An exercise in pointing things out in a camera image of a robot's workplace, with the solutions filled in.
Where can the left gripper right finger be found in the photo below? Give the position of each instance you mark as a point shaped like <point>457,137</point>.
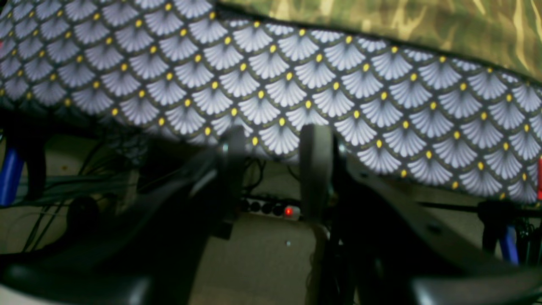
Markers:
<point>386,249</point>

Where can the fan-patterned purple tablecloth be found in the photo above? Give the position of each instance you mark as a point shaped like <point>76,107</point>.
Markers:
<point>190,70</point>

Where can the camouflage T-shirt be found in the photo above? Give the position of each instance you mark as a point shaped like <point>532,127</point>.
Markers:
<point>502,32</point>

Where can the red black table clamp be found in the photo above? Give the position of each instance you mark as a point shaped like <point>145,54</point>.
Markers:
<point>539,179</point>

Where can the blue centre clamp handle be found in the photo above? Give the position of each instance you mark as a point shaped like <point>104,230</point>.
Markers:
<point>508,246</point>

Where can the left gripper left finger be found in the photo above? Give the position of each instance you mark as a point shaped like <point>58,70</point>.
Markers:
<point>148,255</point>

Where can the blue clamp handle left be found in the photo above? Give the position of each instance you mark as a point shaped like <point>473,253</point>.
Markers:
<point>10,176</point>

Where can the blue clamp handle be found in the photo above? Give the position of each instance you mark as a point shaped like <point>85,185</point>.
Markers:
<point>508,246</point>
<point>10,176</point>

